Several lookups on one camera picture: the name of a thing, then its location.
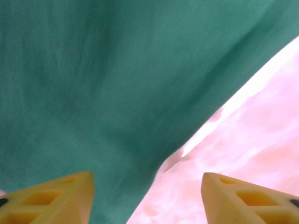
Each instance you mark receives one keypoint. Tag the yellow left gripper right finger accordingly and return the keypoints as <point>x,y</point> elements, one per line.
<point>233,207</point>

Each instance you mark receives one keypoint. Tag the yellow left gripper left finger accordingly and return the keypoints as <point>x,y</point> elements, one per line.
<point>58,205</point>

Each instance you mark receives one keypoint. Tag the green long pants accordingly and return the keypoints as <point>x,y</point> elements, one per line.
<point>93,81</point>

